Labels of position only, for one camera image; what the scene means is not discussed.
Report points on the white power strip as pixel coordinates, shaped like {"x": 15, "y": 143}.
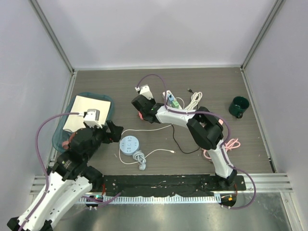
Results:
{"x": 165, "y": 96}

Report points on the round blue power socket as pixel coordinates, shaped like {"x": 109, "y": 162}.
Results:
{"x": 130, "y": 146}

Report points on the blue plug adapter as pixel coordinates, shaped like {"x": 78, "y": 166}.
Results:
{"x": 170, "y": 99}

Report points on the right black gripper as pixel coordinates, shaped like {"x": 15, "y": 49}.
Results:
{"x": 152, "y": 100}

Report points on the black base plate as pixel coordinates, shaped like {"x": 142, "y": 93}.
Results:
{"x": 166, "y": 185}

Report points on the white paper pad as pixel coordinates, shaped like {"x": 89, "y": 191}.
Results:
{"x": 81, "y": 113}

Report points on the dark green mug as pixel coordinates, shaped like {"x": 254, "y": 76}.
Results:
{"x": 238, "y": 106}

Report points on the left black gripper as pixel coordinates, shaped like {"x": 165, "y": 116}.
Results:
{"x": 115, "y": 130}

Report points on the pink square plug adapter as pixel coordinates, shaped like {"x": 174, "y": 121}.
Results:
{"x": 140, "y": 115}

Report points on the green plug adapter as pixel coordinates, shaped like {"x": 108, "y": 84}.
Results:
{"x": 175, "y": 104}

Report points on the pink power strip with cable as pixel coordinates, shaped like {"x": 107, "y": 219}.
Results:
{"x": 231, "y": 144}

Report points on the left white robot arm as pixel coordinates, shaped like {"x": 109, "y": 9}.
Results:
{"x": 70, "y": 179}

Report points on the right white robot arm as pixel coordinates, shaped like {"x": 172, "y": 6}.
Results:
{"x": 204, "y": 127}

